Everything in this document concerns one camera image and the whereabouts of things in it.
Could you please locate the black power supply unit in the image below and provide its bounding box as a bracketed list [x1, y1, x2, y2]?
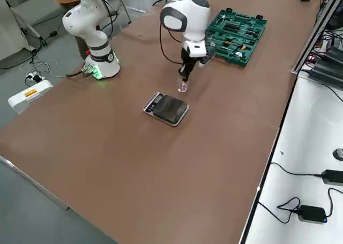
[307, 64, 343, 88]
[315, 47, 343, 71]

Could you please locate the hammer yellow black handle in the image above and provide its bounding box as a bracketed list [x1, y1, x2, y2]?
[208, 39, 247, 51]

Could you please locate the white box yellow label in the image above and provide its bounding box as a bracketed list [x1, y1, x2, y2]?
[7, 79, 54, 115]

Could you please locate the black power adapter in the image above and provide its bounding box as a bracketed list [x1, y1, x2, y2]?
[320, 169, 343, 186]

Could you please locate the white side desk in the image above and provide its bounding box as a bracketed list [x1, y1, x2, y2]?
[240, 73, 343, 244]

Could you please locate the green plastic toolbox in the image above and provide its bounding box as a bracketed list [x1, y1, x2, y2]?
[205, 9, 269, 69]

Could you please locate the silver black digital scale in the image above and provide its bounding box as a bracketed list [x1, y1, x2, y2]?
[142, 92, 190, 128]

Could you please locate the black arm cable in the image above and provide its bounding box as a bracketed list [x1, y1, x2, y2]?
[159, 23, 186, 65]

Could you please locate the grey tripod stand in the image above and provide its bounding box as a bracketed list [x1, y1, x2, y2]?
[7, 0, 49, 53]

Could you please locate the aluminium frame post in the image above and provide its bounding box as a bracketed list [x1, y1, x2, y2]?
[291, 0, 343, 75]

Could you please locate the black adapter cable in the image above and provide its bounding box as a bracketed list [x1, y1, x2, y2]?
[257, 187, 335, 225]
[270, 162, 324, 177]

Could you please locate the black adapter blue light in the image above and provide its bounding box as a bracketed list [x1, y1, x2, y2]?
[297, 204, 328, 225]

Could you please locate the white power strip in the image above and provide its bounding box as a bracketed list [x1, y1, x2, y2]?
[25, 71, 46, 84]

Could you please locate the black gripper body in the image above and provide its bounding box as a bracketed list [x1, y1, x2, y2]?
[181, 48, 198, 68]

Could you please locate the small clear measuring cup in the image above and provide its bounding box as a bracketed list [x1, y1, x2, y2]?
[176, 77, 188, 93]

